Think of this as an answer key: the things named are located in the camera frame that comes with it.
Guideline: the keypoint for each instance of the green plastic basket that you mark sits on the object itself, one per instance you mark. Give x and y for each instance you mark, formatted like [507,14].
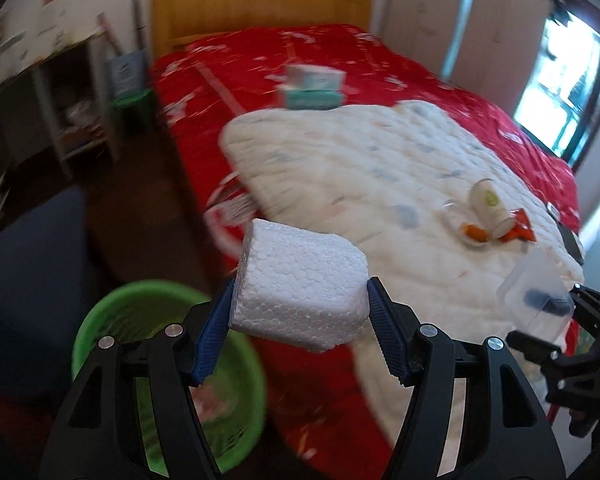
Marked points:
[240,410]

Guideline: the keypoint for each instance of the wooden bed headboard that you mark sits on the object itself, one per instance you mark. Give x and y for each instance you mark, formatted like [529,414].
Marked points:
[260,5]

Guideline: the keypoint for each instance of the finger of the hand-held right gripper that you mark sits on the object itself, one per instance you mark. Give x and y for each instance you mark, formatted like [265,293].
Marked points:
[595,310]
[535,346]

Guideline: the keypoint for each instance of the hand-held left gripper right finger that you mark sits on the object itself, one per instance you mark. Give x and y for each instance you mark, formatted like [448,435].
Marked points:
[387,330]

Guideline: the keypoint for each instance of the green plastic stool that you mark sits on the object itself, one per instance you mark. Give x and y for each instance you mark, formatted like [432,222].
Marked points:
[130,107]

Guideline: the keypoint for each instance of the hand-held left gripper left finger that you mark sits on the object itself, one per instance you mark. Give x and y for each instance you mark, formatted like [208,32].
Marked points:
[210,345]

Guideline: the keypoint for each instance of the small white device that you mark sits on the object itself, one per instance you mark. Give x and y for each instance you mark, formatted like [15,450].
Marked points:
[553,211]

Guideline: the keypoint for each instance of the white foam block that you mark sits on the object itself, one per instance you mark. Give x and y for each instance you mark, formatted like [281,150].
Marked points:
[300,285]

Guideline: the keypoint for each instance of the white wardrobe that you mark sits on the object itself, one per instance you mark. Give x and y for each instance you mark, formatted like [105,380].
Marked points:
[455,25]

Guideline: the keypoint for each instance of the dark framed window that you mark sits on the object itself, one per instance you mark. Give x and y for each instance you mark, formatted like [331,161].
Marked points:
[565,85]

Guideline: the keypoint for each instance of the clear plastic box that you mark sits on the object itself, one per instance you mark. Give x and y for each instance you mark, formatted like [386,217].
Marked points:
[535,285]

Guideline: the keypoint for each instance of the dark blue chair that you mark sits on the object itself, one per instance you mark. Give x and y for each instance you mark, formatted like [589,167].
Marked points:
[35,285]

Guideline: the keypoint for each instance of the white tissue pack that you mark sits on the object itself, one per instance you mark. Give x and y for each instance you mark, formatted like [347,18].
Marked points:
[315,77]

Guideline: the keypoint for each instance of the white paper cup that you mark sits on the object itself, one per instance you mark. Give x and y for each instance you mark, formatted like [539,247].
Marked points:
[492,205]

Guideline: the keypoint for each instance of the white quilted mat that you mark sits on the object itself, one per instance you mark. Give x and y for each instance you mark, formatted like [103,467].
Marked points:
[355,170]

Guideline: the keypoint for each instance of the black smartphone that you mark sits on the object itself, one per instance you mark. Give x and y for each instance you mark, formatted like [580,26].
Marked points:
[572,245]

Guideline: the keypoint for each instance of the dark long stick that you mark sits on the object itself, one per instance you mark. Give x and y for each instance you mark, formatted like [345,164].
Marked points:
[139,25]

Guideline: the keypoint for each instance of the red foil wrapper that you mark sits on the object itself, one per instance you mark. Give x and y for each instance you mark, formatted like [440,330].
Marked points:
[520,227]

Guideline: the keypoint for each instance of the red bed with wooden headboard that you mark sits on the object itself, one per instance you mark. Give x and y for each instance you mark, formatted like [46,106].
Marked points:
[260,65]

